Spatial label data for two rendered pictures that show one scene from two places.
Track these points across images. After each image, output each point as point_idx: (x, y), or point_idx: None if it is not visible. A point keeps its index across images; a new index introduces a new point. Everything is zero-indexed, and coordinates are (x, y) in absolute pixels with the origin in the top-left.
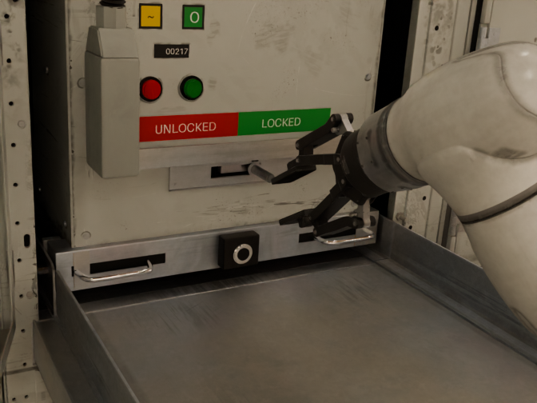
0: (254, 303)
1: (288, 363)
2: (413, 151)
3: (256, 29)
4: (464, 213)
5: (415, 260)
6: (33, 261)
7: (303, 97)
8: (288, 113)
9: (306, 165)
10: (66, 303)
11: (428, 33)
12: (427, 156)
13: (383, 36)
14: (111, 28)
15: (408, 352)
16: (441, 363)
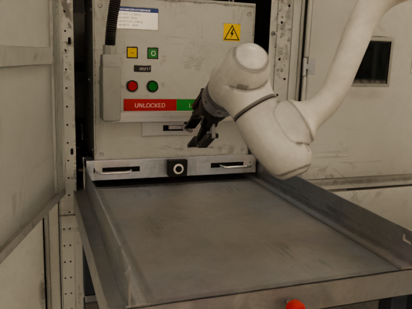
0: (180, 190)
1: (184, 208)
2: (213, 92)
3: (184, 59)
4: (233, 116)
5: (271, 177)
6: (75, 162)
7: None
8: None
9: (194, 114)
10: (86, 179)
11: (274, 61)
12: (217, 92)
13: None
14: (108, 54)
15: (246, 208)
16: (260, 211)
